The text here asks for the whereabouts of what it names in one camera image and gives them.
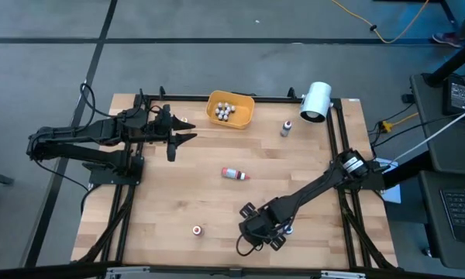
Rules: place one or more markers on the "red-ringed bottle cap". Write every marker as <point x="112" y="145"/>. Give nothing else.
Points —
<point x="197" y="231"/>

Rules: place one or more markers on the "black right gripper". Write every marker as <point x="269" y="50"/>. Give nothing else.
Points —
<point x="261" y="226"/>

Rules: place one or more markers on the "yellow plastic bin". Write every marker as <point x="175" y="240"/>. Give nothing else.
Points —
<point x="242" y="116"/>

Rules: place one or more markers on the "black gantry crossbar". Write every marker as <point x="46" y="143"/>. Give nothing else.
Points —
<point x="42" y="271"/>

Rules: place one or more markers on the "white rod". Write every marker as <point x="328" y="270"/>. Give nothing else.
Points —
<point x="434" y="133"/>

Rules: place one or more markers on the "black aluminium table frame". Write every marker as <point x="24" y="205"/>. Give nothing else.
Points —
<point x="178" y="97"/>

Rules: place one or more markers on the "large pink food coloring bottle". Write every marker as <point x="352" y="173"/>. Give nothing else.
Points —
<point x="232" y="173"/>

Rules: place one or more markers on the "black labelled power supply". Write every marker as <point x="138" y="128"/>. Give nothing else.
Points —
<point x="458" y="97"/>

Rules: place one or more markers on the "black desk with laptop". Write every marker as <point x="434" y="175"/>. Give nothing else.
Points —
<point x="434" y="232"/>

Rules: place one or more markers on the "large purple food coloring bottle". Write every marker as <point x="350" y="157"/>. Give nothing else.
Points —
<point x="285" y="129"/>

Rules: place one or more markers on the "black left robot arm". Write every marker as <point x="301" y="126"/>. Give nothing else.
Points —
<point x="81" y="133"/>

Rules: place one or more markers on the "white cylindrical lamp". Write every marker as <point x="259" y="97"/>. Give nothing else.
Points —
<point x="317" y="98"/>

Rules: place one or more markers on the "silver aluminium bracket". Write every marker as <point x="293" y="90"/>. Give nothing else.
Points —
<point x="343" y="275"/>
<point x="128" y="273"/>

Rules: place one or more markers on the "black diagonal pole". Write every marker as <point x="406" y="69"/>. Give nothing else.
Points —
<point x="453" y="62"/>

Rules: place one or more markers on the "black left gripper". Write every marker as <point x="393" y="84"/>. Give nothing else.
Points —
<point x="162" y="128"/>

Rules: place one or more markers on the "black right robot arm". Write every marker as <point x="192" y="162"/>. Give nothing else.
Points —
<point x="314" y="190"/>

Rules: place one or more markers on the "white paper sheet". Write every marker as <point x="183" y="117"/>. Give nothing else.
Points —
<point x="393" y="195"/>

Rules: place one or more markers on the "blue-ringed bottle cap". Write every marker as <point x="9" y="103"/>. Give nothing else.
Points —
<point x="290" y="231"/>

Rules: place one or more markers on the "person's shoe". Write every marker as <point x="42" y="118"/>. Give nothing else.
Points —
<point x="447" y="38"/>

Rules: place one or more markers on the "black wall plug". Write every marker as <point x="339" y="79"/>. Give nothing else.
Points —
<point x="407" y="98"/>

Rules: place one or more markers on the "black desk with power supply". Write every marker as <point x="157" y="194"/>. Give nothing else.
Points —
<point x="426" y="93"/>

